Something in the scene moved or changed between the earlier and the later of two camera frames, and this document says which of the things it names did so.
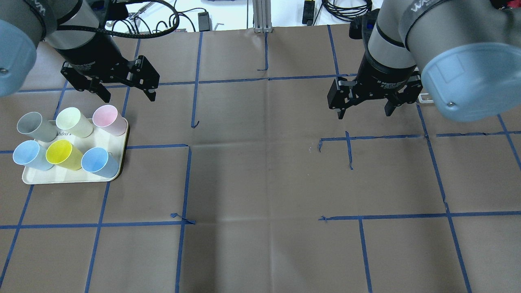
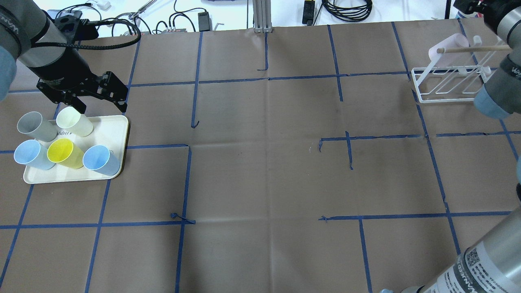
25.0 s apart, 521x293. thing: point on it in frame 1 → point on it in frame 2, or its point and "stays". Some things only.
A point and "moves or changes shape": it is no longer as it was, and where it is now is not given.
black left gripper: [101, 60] → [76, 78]
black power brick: [308, 12] stays
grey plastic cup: [31, 123] stays
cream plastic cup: [70, 119] stays
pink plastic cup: [107, 119] moves or changes shape
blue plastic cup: [97, 161] stays
